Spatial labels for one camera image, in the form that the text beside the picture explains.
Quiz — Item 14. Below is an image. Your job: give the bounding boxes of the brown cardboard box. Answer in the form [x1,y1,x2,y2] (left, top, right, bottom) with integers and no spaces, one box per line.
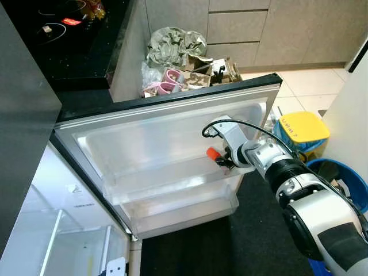
[181,55,243,90]

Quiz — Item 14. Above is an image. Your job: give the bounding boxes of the black induction hob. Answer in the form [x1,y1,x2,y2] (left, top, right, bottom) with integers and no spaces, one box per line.
[0,0,110,58]

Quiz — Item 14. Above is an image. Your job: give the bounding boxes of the blue plastic bucket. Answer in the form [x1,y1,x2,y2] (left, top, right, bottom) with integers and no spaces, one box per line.
[305,158,368,214]

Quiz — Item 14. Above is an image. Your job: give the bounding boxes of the crumpled grey-green bag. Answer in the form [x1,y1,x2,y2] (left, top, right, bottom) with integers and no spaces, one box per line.
[145,27,208,68]

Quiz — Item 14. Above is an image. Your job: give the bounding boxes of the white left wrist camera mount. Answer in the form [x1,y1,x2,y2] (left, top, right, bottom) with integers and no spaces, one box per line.
[105,257,127,276]

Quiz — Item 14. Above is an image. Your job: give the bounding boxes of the grey kitchen cabinets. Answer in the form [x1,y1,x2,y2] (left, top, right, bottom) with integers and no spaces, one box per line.
[109,0,368,104]

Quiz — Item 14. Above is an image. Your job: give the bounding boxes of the grey fridge freezer door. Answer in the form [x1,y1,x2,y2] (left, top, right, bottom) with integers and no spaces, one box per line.
[0,5,63,254]

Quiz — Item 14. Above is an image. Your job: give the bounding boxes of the clear bottle orange cap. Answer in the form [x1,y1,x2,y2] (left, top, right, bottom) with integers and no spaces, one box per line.
[206,147,254,174]

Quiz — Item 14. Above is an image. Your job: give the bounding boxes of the black floor mat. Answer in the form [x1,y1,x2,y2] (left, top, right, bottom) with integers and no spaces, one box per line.
[140,167,323,276]

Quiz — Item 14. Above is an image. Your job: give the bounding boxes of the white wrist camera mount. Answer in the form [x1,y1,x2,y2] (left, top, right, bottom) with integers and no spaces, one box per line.
[207,117,249,170]
[105,257,127,276]

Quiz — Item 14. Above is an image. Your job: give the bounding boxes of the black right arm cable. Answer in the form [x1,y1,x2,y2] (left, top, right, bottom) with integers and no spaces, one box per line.
[201,119,300,162]

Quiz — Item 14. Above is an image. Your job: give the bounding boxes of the clear fridge door bin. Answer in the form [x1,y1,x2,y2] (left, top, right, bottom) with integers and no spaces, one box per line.
[99,154,258,206]
[118,185,240,237]

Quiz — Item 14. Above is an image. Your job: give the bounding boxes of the black kitchen countertop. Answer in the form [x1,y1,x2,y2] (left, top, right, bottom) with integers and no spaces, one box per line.
[0,0,136,93]

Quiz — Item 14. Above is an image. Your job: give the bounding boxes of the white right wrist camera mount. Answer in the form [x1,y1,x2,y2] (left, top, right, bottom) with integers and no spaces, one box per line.
[207,117,249,170]

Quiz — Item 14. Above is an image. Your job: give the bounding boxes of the yellow bin blue liner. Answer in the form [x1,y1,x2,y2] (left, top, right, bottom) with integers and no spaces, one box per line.
[273,111,331,162]

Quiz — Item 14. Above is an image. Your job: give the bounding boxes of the fridge door white inner lining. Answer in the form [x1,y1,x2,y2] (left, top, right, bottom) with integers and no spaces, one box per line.
[51,73,283,240]

